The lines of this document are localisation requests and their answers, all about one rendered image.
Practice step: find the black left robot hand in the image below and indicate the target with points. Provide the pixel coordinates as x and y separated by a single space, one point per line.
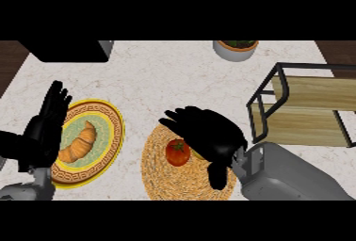
44 125

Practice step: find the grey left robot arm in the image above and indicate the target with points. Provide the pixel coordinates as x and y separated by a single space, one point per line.
29 185

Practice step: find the white potted plant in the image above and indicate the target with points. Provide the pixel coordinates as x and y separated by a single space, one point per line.
236 49

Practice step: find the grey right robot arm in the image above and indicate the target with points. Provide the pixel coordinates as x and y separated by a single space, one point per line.
286 174

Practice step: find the black box appliance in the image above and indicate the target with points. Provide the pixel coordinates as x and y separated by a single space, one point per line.
70 50

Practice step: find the black wooden tiered shelf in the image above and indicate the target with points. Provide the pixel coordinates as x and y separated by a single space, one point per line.
307 109

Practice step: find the round woven placemat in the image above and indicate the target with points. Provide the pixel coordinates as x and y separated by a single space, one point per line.
181 175

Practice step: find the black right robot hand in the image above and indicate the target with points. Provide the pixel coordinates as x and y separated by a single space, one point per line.
211 133

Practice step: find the red tomato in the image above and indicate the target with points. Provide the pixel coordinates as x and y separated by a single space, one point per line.
178 152

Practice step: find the yellow lemon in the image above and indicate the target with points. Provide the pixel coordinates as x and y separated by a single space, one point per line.
197 154

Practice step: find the yellow patterned plate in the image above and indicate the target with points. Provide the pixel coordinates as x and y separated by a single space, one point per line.
91 142

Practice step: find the golden croissant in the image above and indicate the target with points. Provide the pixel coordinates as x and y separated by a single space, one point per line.
82 142

